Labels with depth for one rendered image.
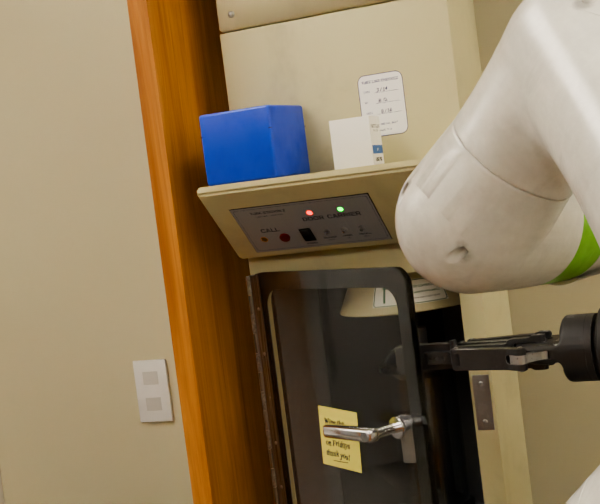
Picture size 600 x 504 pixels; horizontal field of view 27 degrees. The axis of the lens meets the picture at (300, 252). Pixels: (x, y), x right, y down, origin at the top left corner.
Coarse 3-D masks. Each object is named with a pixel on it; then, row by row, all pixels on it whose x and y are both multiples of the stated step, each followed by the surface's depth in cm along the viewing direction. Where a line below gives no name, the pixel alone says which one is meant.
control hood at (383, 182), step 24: (360, 168) 148; (384, 168) 147; (408, 168) 146; (216, 192) 157; (240, 192) 155; (264, 192) 154; (288, 192) 153; (312, 192) 152; (336, 192) 152; (360, 192) 151; (384, 192) 150; (216, 216) 160; (384, 216) 153; (240, 240) 163; (384, 240) 157
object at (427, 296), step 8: (416, 272) 163; (416, 280) 163; (424, 280) 163; (416, 288) 163; (424, 288) 163; (432, 288) 163; (440, 288) 164; (416, 296) 162; (424, 296) 162; (432, 296) 163; (440, 296) 163; (448, 296) 164; (456, 296) 165; (416, 304) 162; (424, 304) 162; (432, 304) 162; (440, 304) 162; (448, 304) 163; (456, 304) 164
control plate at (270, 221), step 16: (240, 208) 158; (256, 208) 157; (272, 208) 156; (288, 208) 156; (304, 208) 155; (320, 208) 154; (352, 208) 153; (368, 208) 152; (240, 224) 160; (256, 224) 160; (272, 224) 159; (288, 224) 158; (304, 224) 158; (320, 224) 157; (336, 224) 156; (352, 224) 155; (368, 224) 155; (384, 224) 154; (256, 240) 162; (272, 240) 162; (304, 240) 160; (320, 240) 159; (336, 240) 159; (352, 240) 158; (368, 240) 157
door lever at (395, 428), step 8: (328, 424) 151; (336, 424) 150; (392, 424) 147; (400, 424) 147; (328, 432) 150; (336, 432) 149; (344, 432) 148; (352, 432) 146; (360, 432) 145; (368, 432) 144; (376, 432) 145; (384, 432) 146; (392, 432) 146; (400, 432) 147; (352, 440) 147; (360, 440) 146; (368, 440) 144; (376, 440) 145
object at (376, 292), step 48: (288, 288) 161; (336, 288) 153; (384, 288) 146; (288, 336) 162; (336, 336) 155; (384, 336) 147; (288, 384) 164; (336, 384) 156; (384, 384) 149; (288, 432) 165; (288, 480) 167; (336, 480) 158; (384, 480) 151; (432, 480) 145
